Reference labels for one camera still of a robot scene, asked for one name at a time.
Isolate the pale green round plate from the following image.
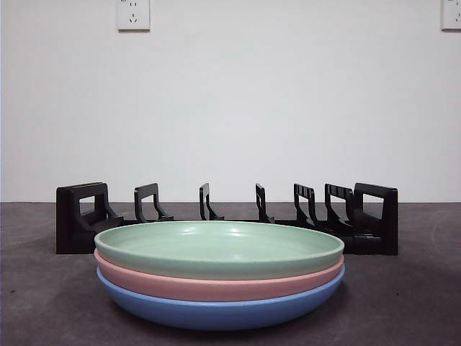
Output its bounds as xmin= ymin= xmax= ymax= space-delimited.
xmin=93 ymin=220 xmax=346 ymax=280

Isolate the pink round plate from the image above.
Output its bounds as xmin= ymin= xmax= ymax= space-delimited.
xmin=93 ymin=249 xmax=347 ymax=302

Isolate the blue round plate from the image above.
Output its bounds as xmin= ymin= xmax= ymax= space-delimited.
xmin=95 ymin=264 xmax=348 ymax=332

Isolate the black plastic dish rack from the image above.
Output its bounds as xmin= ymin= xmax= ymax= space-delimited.
xmin=55 ymin=181 xmax=400 ymax=257

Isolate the white wall socket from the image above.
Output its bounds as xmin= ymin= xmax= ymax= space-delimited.
xmin=441 ymin=0 xmax=461 ymax=32
xmin=117 ymin=0 xmax=151 ymax=32

